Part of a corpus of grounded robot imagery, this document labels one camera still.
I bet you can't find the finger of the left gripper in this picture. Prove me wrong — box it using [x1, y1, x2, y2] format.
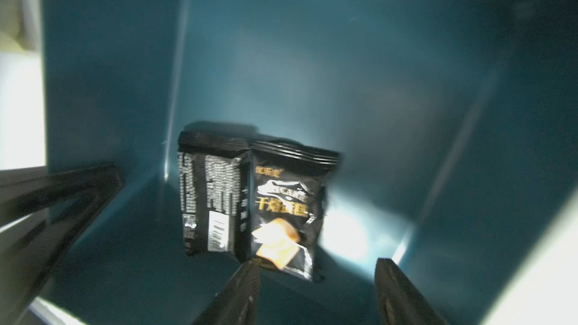
[1, 164, 124, 324]

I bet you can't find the black cookie packet back-side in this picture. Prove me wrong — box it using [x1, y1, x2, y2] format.
[178, 131, 251, 263]

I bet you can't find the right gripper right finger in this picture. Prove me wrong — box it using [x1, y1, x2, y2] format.
[374, 258, 447, 325]

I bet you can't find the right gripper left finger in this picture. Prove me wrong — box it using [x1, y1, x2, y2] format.
[193, 260, 260, 325]

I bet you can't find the black cookie packet front-side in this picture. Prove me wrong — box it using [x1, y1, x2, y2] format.
[250, 139, 341, 281]

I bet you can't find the teal lowest drawer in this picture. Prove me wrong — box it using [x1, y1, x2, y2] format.
[42, 0, 577, 324]

